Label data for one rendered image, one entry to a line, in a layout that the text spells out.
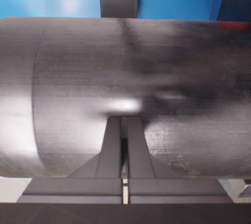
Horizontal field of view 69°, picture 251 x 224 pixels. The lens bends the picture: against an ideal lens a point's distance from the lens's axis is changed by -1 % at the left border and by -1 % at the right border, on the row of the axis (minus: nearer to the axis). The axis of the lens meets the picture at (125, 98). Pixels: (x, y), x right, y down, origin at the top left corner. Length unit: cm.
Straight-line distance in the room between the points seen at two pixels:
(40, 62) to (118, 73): 7
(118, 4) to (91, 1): 12
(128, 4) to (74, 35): 34
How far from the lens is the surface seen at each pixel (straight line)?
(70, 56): 18
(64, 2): 62
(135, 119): 15
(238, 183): 65
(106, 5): 52
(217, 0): 63
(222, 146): 20
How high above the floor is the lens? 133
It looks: 1 degrees down
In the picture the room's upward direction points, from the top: 89 degrees counter-clockwise
